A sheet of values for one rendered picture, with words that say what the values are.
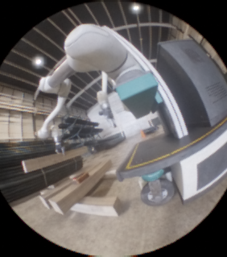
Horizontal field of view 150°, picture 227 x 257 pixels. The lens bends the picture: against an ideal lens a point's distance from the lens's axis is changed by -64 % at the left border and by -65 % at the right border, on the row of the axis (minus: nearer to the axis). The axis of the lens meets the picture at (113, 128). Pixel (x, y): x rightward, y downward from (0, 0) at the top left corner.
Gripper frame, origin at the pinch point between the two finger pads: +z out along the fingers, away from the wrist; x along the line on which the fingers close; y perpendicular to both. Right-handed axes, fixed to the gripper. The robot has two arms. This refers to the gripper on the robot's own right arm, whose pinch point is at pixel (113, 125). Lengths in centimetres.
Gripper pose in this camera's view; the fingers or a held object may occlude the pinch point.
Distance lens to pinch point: 81.2
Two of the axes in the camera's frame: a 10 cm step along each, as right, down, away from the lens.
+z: 3.4, 9.3, -1.3
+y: 8.7, -3.7, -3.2
